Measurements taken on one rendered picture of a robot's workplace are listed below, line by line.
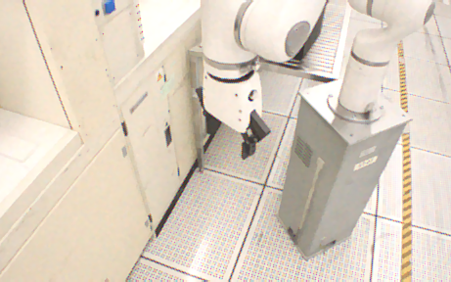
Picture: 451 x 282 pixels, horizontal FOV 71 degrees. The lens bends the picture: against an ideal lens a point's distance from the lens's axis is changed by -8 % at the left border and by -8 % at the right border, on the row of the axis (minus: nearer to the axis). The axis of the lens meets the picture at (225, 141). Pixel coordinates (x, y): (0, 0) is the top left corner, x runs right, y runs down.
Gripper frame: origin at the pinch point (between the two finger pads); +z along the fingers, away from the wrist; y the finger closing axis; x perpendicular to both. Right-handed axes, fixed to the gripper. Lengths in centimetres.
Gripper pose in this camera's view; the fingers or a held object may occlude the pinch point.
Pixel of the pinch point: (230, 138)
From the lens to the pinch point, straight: 62.8
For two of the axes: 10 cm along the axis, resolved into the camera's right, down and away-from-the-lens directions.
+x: -7.1, 5.0, -5.0
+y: -7.0, -5.0, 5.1
